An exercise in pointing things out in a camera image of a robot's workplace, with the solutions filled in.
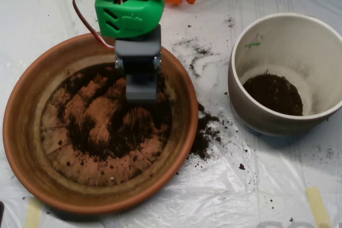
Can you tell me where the spilled dark soil pile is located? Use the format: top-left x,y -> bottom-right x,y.
188,102 -> 222,161

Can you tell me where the white ceramic pot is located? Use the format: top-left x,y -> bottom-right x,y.
228,12 -> 342,137

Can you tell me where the terracotta plant saucer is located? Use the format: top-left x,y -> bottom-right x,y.
2,30 -> 199,215

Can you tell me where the green label sticker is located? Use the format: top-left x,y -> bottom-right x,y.
244,33 -> 264,50

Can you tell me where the white plastic cover sheet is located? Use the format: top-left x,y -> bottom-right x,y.
0,0 -> 342,228

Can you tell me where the beige masking tape strip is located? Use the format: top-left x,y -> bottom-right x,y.
306,186 -> 333,228
24,198 -> 43,228

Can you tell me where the red white black servo cable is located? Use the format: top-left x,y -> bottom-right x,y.
73,0 -> 123,50

